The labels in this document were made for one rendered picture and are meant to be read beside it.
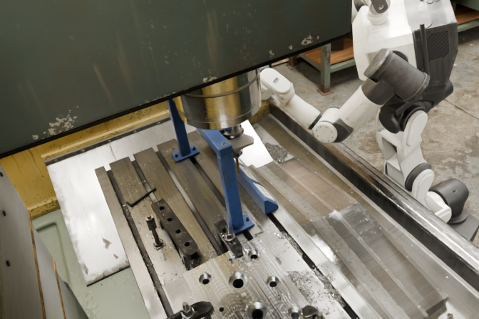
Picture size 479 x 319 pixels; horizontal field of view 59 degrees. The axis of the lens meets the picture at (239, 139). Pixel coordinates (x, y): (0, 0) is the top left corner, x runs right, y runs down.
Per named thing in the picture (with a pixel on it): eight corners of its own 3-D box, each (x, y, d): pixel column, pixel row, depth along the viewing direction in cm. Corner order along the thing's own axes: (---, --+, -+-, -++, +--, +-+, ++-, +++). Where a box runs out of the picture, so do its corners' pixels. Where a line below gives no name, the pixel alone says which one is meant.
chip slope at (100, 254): (238, 135, 219) (232, 92, 203) (319, 220, 167) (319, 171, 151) (65, 204, 191) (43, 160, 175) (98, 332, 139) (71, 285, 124)
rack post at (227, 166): (246, 215, 136) (236, 142, 118) (255, 225, 132) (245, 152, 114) (219, 228, 132) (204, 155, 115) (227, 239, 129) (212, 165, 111)
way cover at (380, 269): (292, 163, 196) (291, 136, 186) (454, 318, 129) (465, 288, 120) (235, 189, 187) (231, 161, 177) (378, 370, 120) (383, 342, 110)
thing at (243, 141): (248, 134, 118) (248, 132, 118) (257, 143, 115) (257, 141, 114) (226, 142, 116) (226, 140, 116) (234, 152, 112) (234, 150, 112)
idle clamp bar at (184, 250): (168, 211, 141) (164, 197, 137) (205, 262, 122) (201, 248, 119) (154, 218, 139) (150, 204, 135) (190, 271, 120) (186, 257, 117)
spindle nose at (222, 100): (170, 98, 84) (155, 42, 76) (244, 77, 87) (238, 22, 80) (189, 142, 71) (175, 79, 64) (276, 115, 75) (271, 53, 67)
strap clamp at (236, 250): (228, 242, 127) (221, 208, 119) (249, 274, 118) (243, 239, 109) (218, 247, 126) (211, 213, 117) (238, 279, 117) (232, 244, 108)
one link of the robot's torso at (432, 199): (418, 200, 223) (422, 181, 215) (450, 224, 208) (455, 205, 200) (388, 216, 217) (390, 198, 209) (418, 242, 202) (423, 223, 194)
